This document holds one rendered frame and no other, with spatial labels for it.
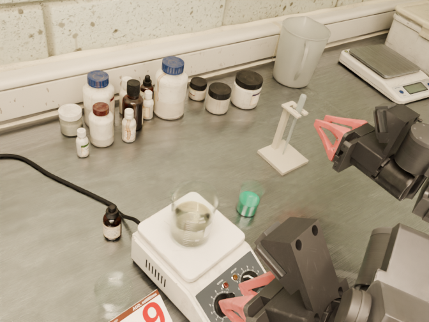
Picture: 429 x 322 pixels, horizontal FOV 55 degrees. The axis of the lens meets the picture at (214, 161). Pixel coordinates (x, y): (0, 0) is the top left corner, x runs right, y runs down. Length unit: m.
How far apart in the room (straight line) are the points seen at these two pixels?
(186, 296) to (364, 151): 0.37
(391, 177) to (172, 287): 0.38
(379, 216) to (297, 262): 0.53
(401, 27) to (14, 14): 1.13
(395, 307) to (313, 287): 0.10
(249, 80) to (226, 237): 0.48
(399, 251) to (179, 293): 0.32
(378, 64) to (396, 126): 0.64
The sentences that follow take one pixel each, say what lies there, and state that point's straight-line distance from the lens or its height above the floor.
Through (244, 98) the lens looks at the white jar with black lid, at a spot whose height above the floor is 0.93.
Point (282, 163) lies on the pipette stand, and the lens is 0.89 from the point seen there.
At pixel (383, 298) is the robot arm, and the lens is 0.31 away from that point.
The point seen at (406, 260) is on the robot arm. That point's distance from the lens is 0.39.
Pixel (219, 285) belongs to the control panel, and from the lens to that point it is 0.61.
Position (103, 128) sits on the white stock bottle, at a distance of 0.84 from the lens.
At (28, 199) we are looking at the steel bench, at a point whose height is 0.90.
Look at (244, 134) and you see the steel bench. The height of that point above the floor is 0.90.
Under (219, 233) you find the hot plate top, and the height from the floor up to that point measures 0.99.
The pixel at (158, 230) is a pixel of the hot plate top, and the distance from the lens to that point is 0.61.
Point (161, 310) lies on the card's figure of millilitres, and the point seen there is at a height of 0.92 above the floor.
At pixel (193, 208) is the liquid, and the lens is 0.60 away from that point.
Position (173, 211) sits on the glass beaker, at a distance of 0.56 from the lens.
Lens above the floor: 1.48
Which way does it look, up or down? 42 degrees down
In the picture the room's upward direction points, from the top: 12 degrees clockwise
